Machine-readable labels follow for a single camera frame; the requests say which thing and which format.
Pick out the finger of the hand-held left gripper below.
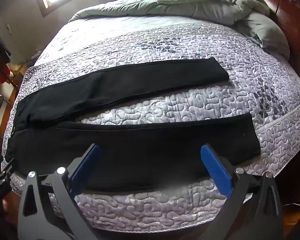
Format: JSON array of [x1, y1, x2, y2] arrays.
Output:
[[0, 154, 15, 200]]

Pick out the grey quilted mattress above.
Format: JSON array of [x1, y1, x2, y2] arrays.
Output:
[[0, 15, 300, 232]]

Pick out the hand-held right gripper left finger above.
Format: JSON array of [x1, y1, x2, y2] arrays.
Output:
[[17, 144, 100, 240]]

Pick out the pale green comforter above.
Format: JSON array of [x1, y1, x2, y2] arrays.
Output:
[[69, 0, 290, 60]]

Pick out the black pants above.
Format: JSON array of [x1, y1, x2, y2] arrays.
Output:
[[5, 57, 262, 193]]

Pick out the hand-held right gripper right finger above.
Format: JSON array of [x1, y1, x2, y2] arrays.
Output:
[[200, 144, 283, 240]]

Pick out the wooden headboard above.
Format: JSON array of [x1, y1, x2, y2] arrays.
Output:
[[219, 0, 300, 85]]

